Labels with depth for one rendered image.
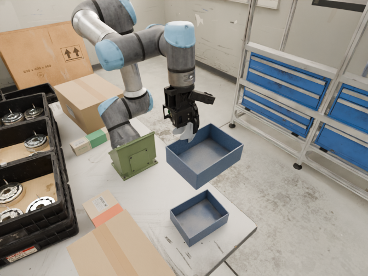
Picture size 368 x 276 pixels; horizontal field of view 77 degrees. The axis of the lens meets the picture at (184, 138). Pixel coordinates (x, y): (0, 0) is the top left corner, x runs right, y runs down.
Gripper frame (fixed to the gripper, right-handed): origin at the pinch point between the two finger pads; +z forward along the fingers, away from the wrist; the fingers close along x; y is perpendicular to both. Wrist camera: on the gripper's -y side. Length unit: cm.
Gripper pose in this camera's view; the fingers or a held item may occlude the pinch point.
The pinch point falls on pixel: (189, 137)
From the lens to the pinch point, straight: 77.5
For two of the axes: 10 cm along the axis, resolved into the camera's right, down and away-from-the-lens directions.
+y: -7.9, 3.9, -4.7
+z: 0.4, 8.0, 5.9
